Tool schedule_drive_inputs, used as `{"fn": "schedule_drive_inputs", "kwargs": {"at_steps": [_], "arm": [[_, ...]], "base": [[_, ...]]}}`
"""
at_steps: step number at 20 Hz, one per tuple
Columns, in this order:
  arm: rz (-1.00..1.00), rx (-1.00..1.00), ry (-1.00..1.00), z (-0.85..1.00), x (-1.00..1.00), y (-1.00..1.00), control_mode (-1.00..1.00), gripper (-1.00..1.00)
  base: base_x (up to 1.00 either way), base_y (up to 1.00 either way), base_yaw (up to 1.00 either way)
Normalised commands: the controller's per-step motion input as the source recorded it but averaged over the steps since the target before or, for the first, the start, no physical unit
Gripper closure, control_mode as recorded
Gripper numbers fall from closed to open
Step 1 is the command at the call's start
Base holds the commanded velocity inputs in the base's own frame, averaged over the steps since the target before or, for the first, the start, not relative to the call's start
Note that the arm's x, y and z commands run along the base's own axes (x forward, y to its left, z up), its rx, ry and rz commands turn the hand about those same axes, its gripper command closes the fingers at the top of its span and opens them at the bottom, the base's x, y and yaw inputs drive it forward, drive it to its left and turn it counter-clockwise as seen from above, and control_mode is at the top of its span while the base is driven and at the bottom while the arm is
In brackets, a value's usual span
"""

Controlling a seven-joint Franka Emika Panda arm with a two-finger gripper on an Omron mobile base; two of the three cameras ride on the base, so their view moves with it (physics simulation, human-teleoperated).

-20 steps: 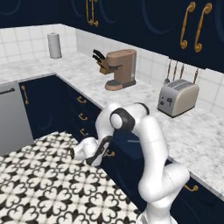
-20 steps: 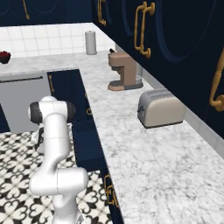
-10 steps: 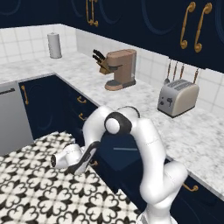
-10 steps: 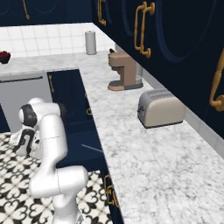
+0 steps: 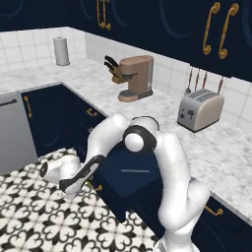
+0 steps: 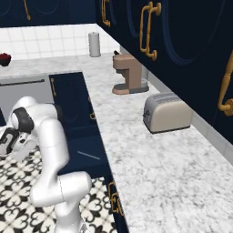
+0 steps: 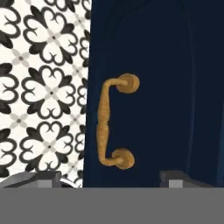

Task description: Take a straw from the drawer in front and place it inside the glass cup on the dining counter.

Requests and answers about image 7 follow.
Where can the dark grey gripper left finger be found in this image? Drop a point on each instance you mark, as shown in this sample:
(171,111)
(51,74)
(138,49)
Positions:
(43,178)

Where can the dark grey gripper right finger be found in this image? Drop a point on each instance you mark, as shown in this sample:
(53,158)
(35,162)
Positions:
(178,179)

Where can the dark blue drawer front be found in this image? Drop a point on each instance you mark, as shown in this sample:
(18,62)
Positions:
(163,87)

